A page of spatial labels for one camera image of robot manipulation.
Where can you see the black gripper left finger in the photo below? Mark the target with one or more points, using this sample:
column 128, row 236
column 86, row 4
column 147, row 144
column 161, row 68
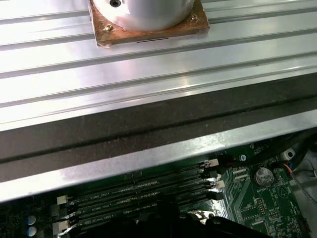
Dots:
column 148, row 218

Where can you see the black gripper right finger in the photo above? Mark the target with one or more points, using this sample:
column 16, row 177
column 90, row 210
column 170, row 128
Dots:
column 230, row 228

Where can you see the black RAM slot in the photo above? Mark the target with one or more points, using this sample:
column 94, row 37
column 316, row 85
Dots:
column 99, row 219
column 99, row 198
column 99, row 209
column 173, row 171

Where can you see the green motherboard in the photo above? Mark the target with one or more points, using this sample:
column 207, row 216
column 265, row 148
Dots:
column 260, row 205

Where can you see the silver coin cell battery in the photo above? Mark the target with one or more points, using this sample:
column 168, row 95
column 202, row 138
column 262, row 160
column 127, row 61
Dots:
column 264, row 176

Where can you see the black PC case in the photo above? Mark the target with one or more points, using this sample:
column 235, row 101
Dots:
column 148, row 138

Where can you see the blue top capacitor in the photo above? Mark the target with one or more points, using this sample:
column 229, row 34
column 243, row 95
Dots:
column 31, row 231
column 31, row 219

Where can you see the brown square base plate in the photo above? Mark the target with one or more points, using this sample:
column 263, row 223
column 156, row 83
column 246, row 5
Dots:
column 148, row 37

